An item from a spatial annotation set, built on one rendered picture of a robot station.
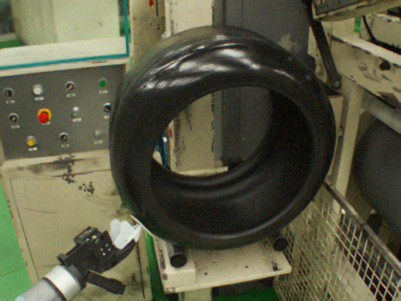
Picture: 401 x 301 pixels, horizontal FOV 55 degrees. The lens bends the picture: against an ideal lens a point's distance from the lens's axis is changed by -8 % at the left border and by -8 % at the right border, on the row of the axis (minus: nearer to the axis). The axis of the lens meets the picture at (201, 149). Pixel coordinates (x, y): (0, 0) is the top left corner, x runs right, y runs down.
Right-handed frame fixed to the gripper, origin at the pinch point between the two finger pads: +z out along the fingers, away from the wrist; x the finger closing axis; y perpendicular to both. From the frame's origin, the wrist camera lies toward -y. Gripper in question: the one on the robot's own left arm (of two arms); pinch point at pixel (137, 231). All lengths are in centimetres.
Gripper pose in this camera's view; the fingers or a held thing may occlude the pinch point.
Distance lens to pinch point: 98.6
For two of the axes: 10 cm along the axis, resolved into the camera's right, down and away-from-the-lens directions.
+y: -3.5, -8.7, -3.4
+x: -7.3, 0.3, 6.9
